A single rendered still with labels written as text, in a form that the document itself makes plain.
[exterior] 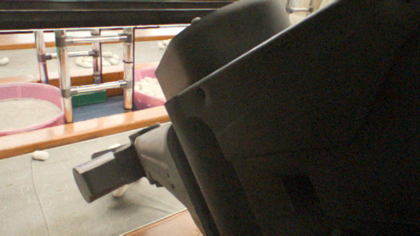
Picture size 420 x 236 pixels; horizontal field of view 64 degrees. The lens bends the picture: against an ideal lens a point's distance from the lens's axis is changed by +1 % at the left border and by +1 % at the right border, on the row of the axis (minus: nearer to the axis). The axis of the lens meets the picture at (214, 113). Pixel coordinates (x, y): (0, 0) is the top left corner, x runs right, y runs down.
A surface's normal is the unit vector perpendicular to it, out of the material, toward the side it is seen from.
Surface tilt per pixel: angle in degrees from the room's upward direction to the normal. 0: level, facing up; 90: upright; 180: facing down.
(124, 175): 51
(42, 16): 57
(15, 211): 0
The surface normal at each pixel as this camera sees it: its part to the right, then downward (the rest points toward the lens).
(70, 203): 0.12, -0.88
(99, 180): 0.48, -0.18
